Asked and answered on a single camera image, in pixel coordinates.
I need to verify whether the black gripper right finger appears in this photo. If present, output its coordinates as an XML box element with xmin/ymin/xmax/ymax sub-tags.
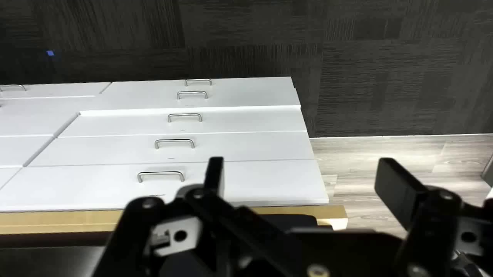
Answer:
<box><xmin>372</xmin><ymin>157</ymin><xmax>493</xmax><ymax>277</ymax></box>

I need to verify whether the white counter with wooden top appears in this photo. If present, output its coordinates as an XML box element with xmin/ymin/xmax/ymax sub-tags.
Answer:
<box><xmin>0</xmin><ymin>75</ymin><xmax>349</xmax><ymax>237</ymax></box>

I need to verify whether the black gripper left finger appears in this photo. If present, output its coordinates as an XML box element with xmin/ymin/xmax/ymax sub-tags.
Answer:
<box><xmin>94</xmin><ymin>155</ymin><xmax>320</xmax><ymax>277</ymax></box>

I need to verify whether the white counter drawer front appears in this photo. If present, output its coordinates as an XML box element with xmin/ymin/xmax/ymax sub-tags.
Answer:
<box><xmin>58</xmin><ymin>104</ymin><xmax>309</xmax><ymax>138</ymax></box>
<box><xmin>27</xmin><ymin>131</ymin><xmax>317</xmax><ymax>168</ymax></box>
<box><xmin>80</xmin><ymin>83</ymin><xmax>302</xmax><ymax>112</ymax></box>
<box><xmin>98</xmin><ymin>75</ymin><xmax>294</xmax><ymax>89</ymax></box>
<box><xmin>0</xmin><ymin>158</ymin><xmax>331</xmax><ymax>212</ymax></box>

